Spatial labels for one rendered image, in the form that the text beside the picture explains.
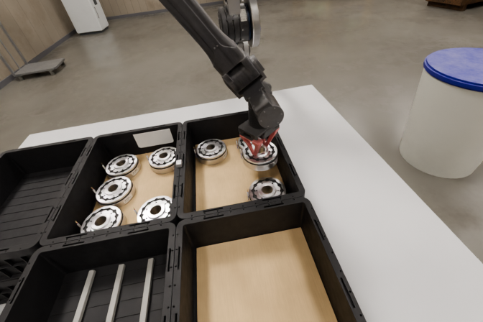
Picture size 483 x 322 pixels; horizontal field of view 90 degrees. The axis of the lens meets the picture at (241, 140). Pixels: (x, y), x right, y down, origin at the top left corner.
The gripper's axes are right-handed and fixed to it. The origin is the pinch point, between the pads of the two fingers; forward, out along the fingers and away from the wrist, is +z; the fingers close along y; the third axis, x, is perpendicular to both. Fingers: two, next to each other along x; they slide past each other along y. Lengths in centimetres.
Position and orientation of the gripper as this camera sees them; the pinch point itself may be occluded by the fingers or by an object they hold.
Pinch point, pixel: (259, 148)
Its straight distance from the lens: 69.6
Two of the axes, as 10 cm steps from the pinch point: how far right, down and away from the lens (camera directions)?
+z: 0.6, 7.6, 6.4
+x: -7.3, -4.1, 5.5
